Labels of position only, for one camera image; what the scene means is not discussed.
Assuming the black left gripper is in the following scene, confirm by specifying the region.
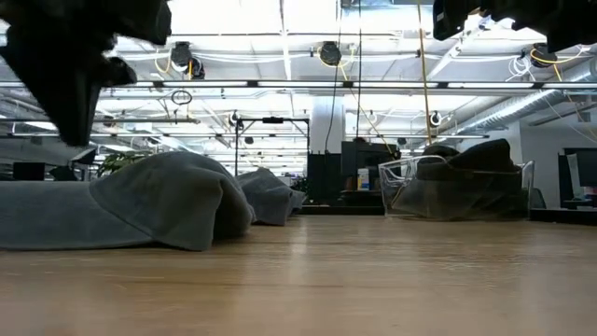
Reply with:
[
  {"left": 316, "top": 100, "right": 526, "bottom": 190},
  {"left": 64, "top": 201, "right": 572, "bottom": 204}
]
[{"left": 0, "top": 0, "right": 173, "bottom": 147}]

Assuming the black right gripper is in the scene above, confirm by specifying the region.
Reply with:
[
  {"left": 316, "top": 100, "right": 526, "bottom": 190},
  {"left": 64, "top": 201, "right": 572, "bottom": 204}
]
[{"left": 432, "top": 0, "right": 514, "bottom": 41}]

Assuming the light grey cap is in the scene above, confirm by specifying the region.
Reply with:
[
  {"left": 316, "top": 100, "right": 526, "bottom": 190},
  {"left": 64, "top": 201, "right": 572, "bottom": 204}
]
[
  {"left": 0, "top": 150, "right": 257, "bottom": 252},
  {"left": 235, "top": 166, "right": 308, "bottom": 228}
]

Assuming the dark grey cap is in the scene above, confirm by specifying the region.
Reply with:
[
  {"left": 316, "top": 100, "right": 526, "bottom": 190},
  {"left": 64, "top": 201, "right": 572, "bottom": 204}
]
[
  {"left": 391, "top": 170, "right": 529, "bottom": 220},
  {"left": 447, "top": 138, "right": 522, "bottom": 175},
  {"left": 416, "top": 144, "right": 462, "bottom": 182}
]

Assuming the green plant in white pot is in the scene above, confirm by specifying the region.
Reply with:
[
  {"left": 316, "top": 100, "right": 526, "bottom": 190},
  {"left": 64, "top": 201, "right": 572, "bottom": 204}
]
[{"left": 96, "top": 151, "right": 146, "bottom": 179}]

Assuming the long ceiling light strip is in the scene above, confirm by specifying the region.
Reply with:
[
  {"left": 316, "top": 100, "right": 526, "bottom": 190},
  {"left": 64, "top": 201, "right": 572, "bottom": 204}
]
[{"left": 100, "top": 79, "right": 597, "bottom": 91}]

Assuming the small black monitor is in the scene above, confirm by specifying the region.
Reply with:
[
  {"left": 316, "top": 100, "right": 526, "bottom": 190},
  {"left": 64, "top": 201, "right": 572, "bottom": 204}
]
[{"left": 12, "top": 161, "right": 47, "bottom": 182}]

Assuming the clear plastic bin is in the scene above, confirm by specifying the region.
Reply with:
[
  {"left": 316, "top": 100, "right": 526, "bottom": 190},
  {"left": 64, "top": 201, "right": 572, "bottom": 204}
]
[{"left": 377, "top": 154, "right": 536, "bottom": 221}]

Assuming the dark office chair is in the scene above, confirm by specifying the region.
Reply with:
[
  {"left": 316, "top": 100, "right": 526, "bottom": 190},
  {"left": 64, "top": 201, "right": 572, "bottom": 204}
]
[{"left": 529, "top": 186, "right": 548, "bottom": 210}]

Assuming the black cabinet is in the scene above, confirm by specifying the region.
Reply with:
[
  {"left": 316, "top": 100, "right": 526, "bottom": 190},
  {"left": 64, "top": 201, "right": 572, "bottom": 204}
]
[{"left": 306, "top": 152, "right": 344, "bottom": 205}]

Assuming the thick yellow cable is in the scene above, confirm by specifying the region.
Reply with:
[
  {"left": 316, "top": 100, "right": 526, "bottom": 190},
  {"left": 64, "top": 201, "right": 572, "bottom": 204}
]
[{"left": 416, "top": 0, "right": 435, "bottom": 147}]

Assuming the black hanging cable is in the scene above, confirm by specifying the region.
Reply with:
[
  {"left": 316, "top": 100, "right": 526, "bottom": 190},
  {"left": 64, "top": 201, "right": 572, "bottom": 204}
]
[
  {"left": 325, "top": 0, "right": 344, "bottom": 154},
  {"left": 356, "top": 0, "right": 363, "bottom": 141}
]

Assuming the silver ventilation duct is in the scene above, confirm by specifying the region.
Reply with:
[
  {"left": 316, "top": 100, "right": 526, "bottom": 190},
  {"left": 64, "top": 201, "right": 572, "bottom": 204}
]
[{"left": 459, "top": 88, "right": 597, "bottom": 134}]

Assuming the black tube stand frame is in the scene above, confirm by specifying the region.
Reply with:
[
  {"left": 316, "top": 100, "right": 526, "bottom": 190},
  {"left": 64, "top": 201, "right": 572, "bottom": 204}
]
[{"left": 234, "top": 116, "right": 312, "bottom": 177}]

